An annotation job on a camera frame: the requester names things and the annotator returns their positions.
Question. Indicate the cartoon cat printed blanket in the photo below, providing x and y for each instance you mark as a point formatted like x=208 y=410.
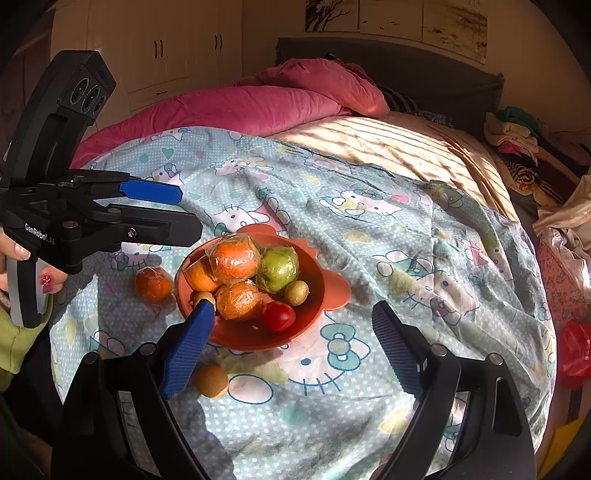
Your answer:
x=392 y=258

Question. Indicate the person's left hand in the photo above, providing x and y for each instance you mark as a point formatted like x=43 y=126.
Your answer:
x=16 y=251

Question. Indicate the beige striped bed sheet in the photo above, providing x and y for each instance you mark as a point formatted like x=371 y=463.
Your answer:
x=392 y=143

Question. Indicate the striped pillow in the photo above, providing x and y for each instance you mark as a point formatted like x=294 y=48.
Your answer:
x=406 y=104

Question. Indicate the pile of folded clothes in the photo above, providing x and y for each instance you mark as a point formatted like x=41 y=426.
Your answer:
x=517 y=138

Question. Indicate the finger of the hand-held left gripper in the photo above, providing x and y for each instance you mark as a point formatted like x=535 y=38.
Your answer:
x=147 y=189
x=161 y=230

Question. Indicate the large orange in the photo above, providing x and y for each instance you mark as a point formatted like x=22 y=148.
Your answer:
x=234 y=259

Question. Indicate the orange plastic bowl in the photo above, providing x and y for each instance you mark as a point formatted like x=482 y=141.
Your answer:
x=309 y=277

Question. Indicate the green pear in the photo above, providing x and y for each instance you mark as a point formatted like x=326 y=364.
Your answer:
x=278 y=268

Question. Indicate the small greenish round fruit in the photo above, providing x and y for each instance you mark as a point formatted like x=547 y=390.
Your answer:
x=296 y=292

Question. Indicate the pink duvet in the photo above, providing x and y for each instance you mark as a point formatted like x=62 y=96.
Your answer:
x=277 y=106

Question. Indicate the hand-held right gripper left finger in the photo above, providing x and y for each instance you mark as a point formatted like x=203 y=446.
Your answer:
x=189 y=350

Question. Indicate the pink floral cloth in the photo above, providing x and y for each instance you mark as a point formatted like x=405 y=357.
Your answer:
x=563 y=281

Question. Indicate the red plastic bag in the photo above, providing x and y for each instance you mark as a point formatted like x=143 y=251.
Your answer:
x=576 y=355

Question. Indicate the yellow flat object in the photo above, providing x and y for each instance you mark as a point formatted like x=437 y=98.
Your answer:
x=561 y=445

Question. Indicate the red tomato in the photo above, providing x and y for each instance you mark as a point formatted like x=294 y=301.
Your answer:
x=279 y=317

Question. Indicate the person's left forearm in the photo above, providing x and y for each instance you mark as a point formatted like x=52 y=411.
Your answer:
x=18 y=341

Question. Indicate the brown smudged wall painting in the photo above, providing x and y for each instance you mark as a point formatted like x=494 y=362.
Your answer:
x=455 y=27

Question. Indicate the small tan round fruit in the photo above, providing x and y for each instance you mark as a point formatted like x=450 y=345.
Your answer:
x=202 y=297
x=211 y=381

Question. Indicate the beige crumpled cloth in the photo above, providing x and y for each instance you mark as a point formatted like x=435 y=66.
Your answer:
x=568 y=217

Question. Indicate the tree branch wall painting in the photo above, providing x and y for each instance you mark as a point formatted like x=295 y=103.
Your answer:
x=330 y=14

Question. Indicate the dark grey headboard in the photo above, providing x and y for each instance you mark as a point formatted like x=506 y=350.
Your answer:
x=438 y=78

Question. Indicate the cream wardrobe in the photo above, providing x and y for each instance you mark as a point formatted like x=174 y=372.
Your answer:
x=184 y=37

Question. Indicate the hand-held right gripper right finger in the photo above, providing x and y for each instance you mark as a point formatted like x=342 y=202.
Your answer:
x=399 y=350

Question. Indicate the pale wall painting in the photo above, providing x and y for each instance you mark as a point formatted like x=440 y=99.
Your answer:
x=390 y=18

